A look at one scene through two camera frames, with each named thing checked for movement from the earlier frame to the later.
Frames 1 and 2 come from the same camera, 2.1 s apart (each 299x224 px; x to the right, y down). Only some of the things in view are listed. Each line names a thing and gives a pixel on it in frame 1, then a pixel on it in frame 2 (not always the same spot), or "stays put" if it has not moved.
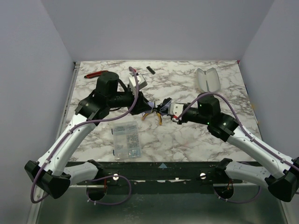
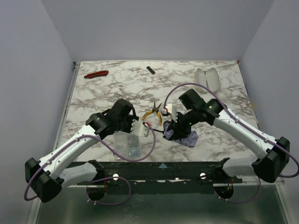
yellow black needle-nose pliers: [160, 116] stays put
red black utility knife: [95, 74] stays put
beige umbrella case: [208, 81] stays put
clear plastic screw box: [126, 140] stays put
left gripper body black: [141, 102] -> [128, 123]
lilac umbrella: [163, 108] -> [189, 140]
